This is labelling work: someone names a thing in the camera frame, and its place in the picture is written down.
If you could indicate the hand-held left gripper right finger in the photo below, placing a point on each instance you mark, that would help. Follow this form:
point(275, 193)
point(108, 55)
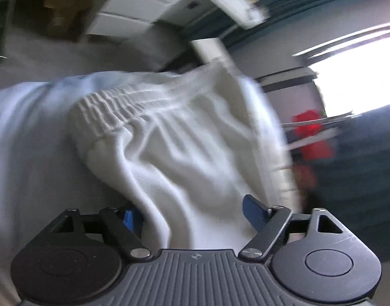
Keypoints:
point(255, 212)

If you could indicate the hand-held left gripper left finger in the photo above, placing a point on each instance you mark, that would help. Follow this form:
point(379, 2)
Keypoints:
point(128, 222)

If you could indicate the white pants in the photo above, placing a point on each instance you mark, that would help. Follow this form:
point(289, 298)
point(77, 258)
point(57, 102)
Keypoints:
point(182, 153)

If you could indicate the red cloth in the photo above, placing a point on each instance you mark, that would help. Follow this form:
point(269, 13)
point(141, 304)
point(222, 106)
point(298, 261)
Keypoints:
point(313, 140)

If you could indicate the garment steamer stand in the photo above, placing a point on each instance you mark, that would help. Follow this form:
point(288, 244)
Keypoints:
point(313, 134)

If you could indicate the dark framed window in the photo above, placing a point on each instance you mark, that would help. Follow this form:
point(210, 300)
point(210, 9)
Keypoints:
point(357, 76)

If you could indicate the narrow teal curtain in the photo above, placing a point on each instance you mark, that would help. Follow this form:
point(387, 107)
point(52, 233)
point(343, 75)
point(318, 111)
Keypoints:
point(310, 9)

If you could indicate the white drawer unit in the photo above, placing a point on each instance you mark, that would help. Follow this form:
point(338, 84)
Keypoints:
point(140, 6)

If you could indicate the brown cardboard box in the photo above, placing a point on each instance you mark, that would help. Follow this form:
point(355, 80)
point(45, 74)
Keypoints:
point(64, 6)

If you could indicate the white bed frame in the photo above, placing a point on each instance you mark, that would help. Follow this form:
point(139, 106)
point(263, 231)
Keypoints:
point(211, 51)

